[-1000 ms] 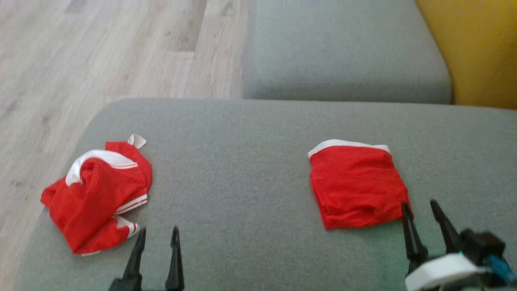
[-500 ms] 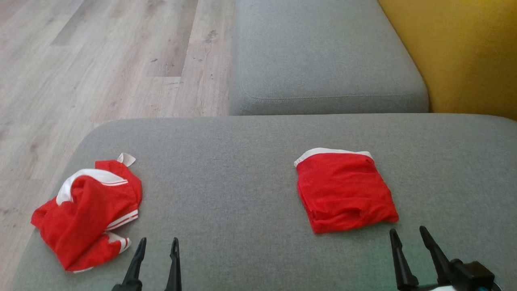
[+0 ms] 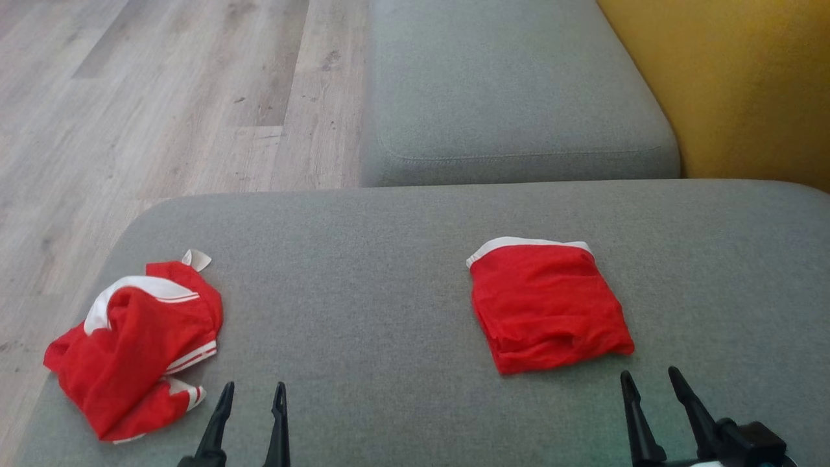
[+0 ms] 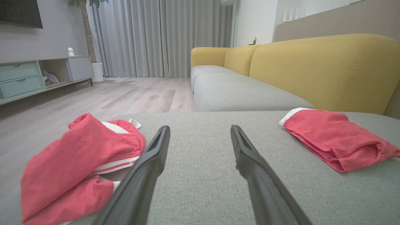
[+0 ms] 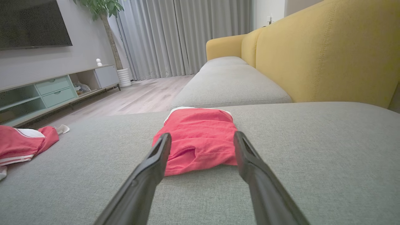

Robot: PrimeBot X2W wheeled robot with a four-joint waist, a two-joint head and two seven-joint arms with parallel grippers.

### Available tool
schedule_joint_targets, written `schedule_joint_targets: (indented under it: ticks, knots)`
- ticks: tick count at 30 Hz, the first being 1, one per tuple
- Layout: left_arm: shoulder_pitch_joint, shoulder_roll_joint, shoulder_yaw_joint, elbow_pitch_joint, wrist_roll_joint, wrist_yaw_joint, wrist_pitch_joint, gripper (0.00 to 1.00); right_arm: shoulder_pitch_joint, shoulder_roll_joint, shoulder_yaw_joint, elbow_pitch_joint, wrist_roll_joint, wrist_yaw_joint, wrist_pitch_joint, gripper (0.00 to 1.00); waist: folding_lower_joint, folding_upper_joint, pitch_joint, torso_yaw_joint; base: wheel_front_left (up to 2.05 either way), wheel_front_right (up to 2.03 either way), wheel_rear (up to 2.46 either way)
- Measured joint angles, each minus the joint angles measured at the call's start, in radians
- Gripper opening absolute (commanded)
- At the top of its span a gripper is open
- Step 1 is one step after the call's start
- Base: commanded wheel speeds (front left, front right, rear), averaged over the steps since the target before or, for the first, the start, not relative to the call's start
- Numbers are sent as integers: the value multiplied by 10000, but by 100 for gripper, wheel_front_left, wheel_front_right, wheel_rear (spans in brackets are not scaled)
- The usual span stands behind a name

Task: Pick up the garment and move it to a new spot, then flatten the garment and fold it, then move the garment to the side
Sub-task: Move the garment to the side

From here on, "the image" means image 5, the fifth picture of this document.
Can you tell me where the red and white jersey shirt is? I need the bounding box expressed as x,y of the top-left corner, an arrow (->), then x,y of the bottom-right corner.
0,124 -> 70,182

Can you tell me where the mint green cabinet drawer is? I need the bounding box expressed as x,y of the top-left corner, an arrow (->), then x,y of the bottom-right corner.
35,76 -> 71,96
42,87 -> 76,108

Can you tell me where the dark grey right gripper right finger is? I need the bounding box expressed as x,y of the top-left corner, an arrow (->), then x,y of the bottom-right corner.
233,131 -> 310,225

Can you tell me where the crumpled grey object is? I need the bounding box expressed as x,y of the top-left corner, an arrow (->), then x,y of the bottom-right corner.
73,82 -> 92,94

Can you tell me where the white ribbed plant pot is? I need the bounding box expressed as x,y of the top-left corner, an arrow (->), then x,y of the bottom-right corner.
117,68 -> 132,88

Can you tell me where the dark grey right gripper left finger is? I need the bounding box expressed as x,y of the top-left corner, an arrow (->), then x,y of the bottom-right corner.
94,133 -> 172,225

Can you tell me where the yellow sofa armrest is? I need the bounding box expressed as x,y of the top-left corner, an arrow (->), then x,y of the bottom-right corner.
206,34 -> 247,61

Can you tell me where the green indoor tree plant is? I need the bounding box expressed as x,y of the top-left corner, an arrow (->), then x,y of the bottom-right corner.
73,0 -> 125,71

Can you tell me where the yellow sofa back cushion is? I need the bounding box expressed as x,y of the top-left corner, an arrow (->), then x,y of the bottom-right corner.
241,27 -> 266,68
256,0 -> 400,109

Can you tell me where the long low TV cabinet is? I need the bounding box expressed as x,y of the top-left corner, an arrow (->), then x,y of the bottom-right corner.
0,65 -> 121,128

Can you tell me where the grey pleated curtain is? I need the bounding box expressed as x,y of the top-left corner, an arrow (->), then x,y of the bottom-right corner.
116,0 -> 192,81
173,0 -> 253,75

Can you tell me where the folded plain red garment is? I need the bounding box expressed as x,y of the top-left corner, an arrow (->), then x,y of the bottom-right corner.
152,107 -> 238,177

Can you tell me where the black flat screen television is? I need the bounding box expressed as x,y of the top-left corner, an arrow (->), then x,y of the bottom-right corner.
0,0 -> 73,51

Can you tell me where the large grey sofa seat cushion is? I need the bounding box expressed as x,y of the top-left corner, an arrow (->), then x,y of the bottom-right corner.
0,102 -> 400,225

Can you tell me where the grey cabinet door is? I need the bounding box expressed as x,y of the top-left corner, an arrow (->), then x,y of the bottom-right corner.
95,66 -> 120,89

